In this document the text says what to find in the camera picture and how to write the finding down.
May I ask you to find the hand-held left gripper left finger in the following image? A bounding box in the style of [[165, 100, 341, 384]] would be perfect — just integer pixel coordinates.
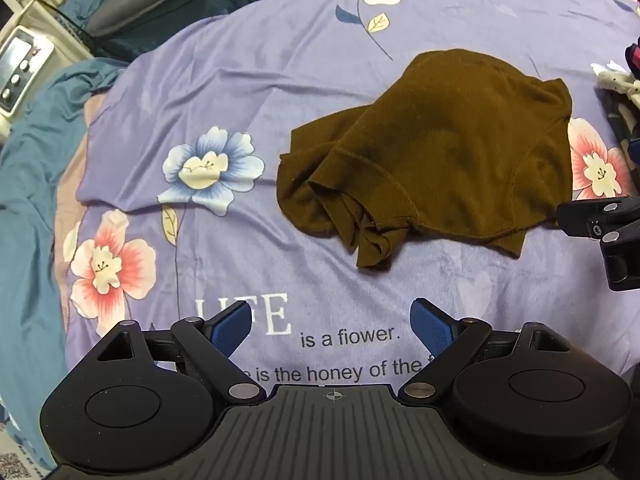
[[97, 304, 267, 407]]

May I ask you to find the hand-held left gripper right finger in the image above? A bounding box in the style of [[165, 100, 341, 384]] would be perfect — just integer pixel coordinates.
[[396, 297, 572, 407]]

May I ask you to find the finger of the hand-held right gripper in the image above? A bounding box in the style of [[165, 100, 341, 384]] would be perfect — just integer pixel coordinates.
[[556, 195, 640, 292]]

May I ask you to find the brown knit garment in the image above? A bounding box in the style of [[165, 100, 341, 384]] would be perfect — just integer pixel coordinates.
[[276, 48, 574, 269]]

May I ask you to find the dark patterned cloth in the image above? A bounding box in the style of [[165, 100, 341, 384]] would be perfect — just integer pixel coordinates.
[[600, 89, 640, 196]]

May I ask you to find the white plush toy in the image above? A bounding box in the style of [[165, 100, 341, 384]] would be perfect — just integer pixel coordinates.
[[591, 60, 640, 97]]

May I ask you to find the pink and purple item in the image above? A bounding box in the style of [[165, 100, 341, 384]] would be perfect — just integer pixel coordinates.
[[625, 35, 640, 76]]

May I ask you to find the teal duvet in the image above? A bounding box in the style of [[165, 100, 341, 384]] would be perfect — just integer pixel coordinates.
[[0, 0, 151, 466]]

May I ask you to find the purple floral blanket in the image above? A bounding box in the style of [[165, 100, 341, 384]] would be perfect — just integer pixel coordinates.
[[52, 0, 640, 411]]

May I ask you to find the dark grey pillow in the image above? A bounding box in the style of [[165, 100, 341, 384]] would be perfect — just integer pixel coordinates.
[[85, 0, 221, 38]]

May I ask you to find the white control panel device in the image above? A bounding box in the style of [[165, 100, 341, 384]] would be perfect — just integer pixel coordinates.
[[0, 25, 56, 121]]

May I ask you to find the black cable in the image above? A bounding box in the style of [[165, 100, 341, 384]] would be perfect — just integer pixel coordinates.
[[25, 0, 103, 48]]

